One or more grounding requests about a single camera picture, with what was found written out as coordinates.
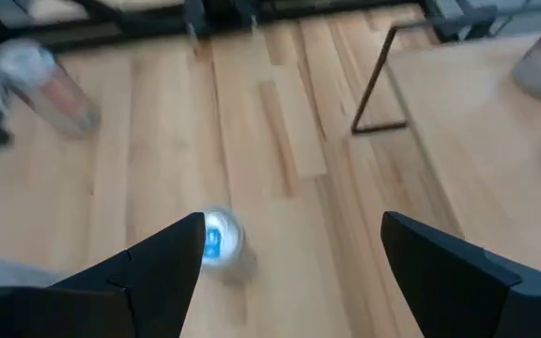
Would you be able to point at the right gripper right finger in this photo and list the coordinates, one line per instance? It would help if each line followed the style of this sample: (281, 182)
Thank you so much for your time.
(439, 281)

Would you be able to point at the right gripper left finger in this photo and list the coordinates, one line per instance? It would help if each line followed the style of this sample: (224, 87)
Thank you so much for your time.
(167, 281)

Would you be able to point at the blue silver Red Bull can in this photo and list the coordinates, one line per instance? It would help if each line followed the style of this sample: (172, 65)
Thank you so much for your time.
(230, 253)

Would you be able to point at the silver Diet Coke can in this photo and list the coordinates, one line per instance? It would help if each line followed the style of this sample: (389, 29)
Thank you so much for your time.
(50, 94)

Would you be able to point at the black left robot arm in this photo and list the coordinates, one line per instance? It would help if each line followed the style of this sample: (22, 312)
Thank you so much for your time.
(223, 14)

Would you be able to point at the wooden shelf black metal frame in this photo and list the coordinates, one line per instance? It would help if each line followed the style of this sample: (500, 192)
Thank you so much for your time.
(477, 141)

